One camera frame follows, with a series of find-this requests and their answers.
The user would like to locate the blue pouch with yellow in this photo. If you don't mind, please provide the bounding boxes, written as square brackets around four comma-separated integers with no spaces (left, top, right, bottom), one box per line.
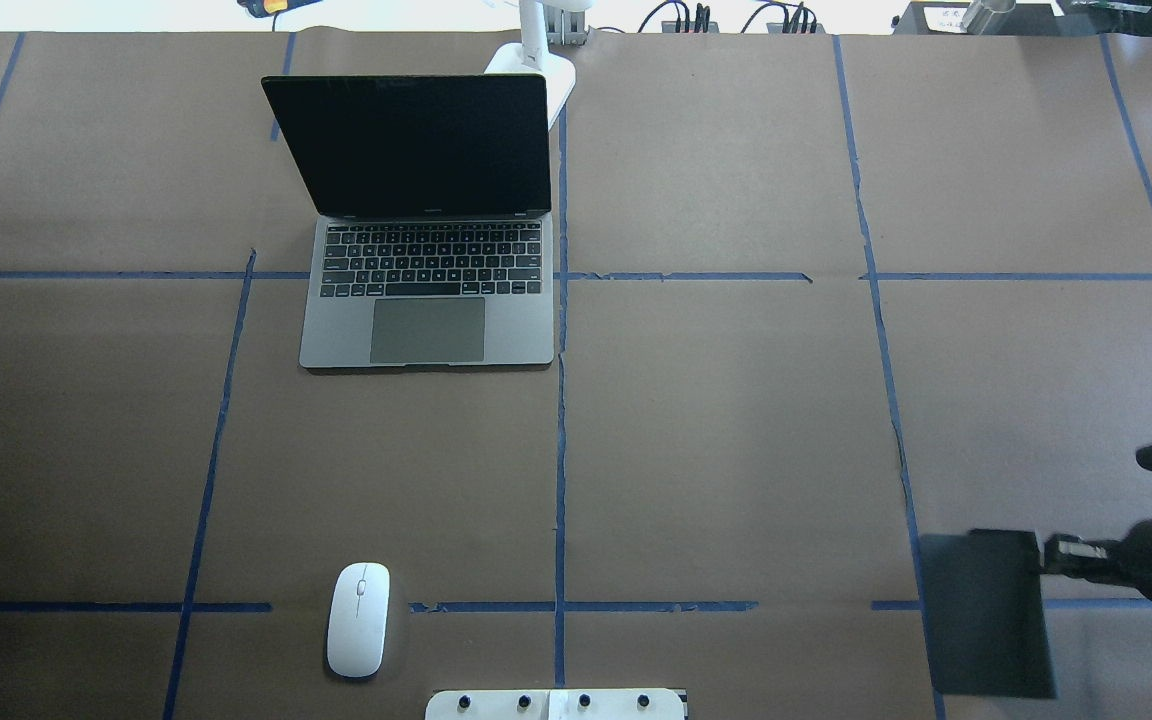
[236,0,319,18]

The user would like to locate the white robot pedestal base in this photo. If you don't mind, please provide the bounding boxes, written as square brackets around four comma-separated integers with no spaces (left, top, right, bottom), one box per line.
[424,687,690,719]

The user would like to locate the grey laptop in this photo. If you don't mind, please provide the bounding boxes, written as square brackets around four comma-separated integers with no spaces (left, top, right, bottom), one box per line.
[262,73,556,372]

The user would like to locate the white computer mouse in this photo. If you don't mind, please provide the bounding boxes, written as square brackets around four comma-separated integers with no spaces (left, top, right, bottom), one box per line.
[326,562,391,679]

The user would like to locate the silver metal cylinder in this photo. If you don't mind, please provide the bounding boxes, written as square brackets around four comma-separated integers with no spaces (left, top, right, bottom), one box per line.
[958,0,1018,36]

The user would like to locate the black mouse pad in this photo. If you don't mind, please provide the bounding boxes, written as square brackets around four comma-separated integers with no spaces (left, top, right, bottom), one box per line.
[919,529,1059,700]

